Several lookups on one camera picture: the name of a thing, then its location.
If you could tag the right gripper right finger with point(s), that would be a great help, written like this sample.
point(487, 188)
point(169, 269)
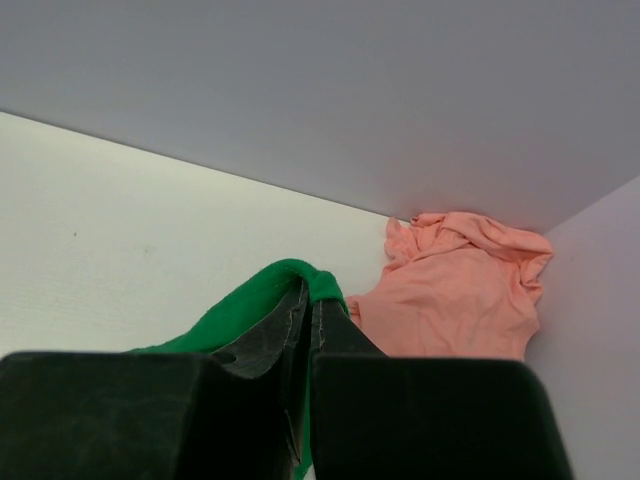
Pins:
point(379, 417)

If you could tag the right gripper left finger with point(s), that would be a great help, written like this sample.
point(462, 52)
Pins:
point(81, 415)

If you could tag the salmon pink crumpled t-shirt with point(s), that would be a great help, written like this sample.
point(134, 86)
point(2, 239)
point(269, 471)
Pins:
point(456, 284)

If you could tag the green t-shirt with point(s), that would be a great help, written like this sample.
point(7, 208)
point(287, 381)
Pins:
point(260, 310)

